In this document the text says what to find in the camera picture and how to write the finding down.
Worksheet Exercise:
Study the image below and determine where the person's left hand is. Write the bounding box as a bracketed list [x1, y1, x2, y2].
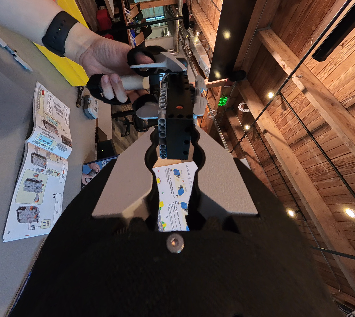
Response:
[67, 23, 154, 104]

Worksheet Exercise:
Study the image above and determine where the grey toy remote control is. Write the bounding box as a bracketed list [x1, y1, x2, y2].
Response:
[83, 95, 99, 120]

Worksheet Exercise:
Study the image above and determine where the grey desk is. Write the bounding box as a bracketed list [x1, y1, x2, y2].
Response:
[0, 26, 113, 317]

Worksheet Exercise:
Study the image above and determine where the instruction poster on wooden board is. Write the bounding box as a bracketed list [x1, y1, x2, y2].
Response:
[153, 161, 199, 232]

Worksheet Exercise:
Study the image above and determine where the instruction booklet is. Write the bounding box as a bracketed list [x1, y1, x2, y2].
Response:
[3, 81, 73, 242]

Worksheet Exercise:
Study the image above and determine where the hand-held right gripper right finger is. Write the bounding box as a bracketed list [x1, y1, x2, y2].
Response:
[190, 126, 258, 230]

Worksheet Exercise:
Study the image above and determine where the black hanging ceiling panel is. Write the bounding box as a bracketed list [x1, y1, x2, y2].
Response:
[208, 0, 265, 83]

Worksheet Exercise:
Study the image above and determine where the blue robot kit box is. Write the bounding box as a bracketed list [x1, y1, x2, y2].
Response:
[81, 155, 120, 191]

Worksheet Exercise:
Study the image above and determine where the white blue plastic part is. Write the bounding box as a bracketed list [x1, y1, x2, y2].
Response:
[0, 38, 33, 71]

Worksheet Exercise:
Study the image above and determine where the yellow parts bin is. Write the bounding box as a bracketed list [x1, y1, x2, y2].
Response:
[12, 0, 90, 87]

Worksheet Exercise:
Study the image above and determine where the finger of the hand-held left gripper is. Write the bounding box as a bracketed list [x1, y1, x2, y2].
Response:
[129, 51, 188, 73]
[136, 102, 164, 120]

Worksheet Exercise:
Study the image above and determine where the grey building block robot model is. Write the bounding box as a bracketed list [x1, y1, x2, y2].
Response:
[158, 73, 208, 160]

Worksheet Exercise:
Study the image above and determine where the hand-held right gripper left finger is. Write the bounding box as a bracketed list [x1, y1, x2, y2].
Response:
[92, 128, 160, 230]

